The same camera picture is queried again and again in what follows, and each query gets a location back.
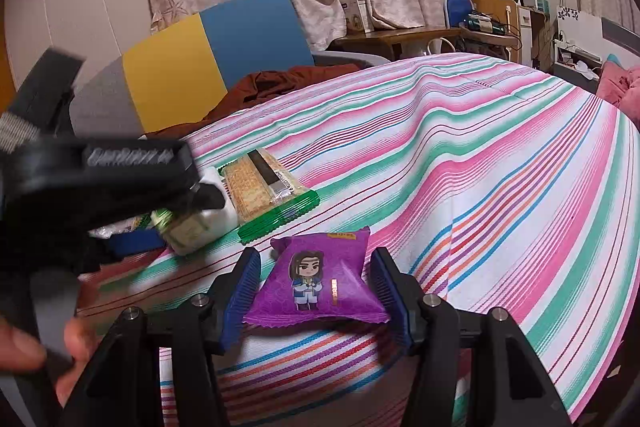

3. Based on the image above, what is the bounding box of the grey yellow blue chair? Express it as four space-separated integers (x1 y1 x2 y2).
70 0 391 138

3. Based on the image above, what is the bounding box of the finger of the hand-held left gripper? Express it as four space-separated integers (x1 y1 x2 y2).
106 229 165 259
192 182 226 212

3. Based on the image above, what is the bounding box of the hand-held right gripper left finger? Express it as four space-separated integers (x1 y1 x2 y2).
57 247 263 427

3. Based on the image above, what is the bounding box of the pink blanket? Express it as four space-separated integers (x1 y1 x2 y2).
595 59 640 118

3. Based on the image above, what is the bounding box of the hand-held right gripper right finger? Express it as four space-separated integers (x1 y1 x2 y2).
369 247 573 427

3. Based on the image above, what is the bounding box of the person's left hand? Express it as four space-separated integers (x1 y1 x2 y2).
0 279 108 408

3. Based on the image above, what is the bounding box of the purple snack packet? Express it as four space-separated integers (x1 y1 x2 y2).
243 227 390 327

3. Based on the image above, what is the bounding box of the brown cloth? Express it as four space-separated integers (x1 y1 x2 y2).
145 66 361 140

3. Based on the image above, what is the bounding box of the wooden desk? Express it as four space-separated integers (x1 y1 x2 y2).
330 26 521 62

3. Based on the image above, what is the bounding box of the striped tablecloth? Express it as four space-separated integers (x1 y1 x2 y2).
75 52 640 427

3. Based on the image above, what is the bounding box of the green cracker packet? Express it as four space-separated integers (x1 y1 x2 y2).
220 148 321 243

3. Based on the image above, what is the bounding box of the white green snack packet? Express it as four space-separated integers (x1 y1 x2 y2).
152 206 213 256

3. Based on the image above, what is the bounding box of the white board with flower print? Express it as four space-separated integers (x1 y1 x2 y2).
555 4 603 58

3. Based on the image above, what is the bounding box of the blue folding chair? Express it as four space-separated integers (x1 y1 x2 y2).
445 0 473 28

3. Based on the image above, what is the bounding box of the cardboard box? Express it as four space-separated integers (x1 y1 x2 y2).
339 0 373 34

